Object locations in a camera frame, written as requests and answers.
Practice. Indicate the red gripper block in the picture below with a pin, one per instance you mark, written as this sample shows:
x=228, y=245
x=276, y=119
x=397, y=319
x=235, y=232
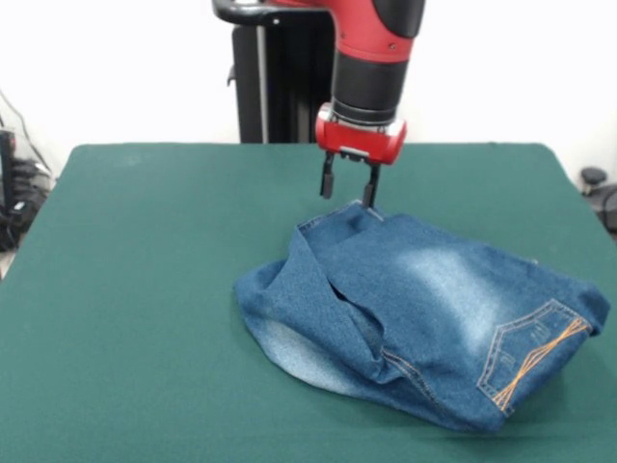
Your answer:
x=359, y=142

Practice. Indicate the blue denim jeans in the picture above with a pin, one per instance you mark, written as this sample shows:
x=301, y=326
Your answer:
x=434, y=289

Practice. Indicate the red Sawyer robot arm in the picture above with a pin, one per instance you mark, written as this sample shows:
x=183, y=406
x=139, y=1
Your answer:
x=371, y=72

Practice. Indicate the dark green table cloth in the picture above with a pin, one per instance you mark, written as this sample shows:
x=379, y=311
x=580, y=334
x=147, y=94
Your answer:
x=144, y=289

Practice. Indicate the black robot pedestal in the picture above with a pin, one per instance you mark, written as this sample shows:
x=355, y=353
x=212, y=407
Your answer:
x=250, y=72

